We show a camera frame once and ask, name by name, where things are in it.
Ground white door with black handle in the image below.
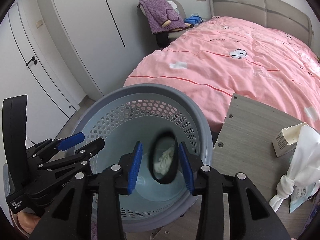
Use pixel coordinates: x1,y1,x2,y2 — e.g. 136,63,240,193
0,0,81,140

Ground white paper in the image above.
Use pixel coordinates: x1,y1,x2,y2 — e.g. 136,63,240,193
153,146,175,178

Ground white torn carton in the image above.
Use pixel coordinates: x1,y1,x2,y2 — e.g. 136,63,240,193
272,122,309,158

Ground blue item on nightstand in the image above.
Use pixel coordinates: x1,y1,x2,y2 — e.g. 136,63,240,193
184,15,203,25

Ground grey perforated trash basket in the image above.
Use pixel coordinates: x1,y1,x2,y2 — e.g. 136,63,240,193
72,84,213,232

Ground pink bed quilt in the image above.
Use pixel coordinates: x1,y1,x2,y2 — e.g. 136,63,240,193
125,16,319,131

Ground black elastic band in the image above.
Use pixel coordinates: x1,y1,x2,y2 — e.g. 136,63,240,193
148,129,178,185

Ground white wardrobe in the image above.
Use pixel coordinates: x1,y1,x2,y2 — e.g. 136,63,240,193
37,0,158,100

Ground grey upholstered headboard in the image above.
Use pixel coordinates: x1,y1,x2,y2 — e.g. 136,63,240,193
208,0,313,47

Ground purple knitted garment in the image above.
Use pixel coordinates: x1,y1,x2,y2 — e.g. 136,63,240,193
139,0,191,35

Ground person's left hand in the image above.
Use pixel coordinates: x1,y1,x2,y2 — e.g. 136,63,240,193
13,211,41,238

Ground chair beside bed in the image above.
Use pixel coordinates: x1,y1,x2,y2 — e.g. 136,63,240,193
137,0,194,49

